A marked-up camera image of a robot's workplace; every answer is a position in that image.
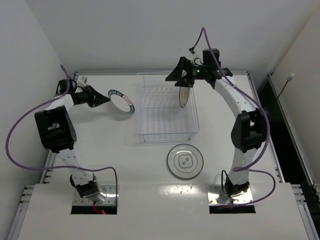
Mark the orange sunburst plate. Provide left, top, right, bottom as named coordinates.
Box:
left=179, top=86, right=190, bottom=108

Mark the green rimmed white plate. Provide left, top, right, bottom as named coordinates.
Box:
left=108, top=89, right=136, bottom=114

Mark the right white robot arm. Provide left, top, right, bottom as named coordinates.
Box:
left=165, top=56, right=267, bottom=197

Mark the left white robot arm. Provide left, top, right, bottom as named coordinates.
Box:
left=34, top=77, right=111, bottom=204

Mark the grey rimmed white plate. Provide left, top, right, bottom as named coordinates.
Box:
left=166, top=143, right=204, bottom=181

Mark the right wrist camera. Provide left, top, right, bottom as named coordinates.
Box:
left=202, top=48, right=221, bottom=67

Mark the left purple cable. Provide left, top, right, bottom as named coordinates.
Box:
left=5, top=64, right=119, bottom=205

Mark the purple cable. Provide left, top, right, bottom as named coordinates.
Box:
left=188, top=27, right=277, bottom=209
left=5, top=64, right=119, bottom=205

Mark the clear wire dish rack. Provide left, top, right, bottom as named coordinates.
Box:
left=135, top=71, right=200, bottom=144

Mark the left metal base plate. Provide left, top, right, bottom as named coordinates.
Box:
left=72, top=185, right=117, bottom=207

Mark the metal base plate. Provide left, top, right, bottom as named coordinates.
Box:
left=206, top=185, right=253, bottom=207
left=72, top=185, right=117, bottom=207

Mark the black wall cable with plug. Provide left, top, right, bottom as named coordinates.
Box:
left=275, top=72, right=295, bottom=100

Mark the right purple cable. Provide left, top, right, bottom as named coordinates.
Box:
left=188, top=27, right=277, bottom=209

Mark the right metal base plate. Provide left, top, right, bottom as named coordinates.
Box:
left=206, top=185, right=253, bottom=207

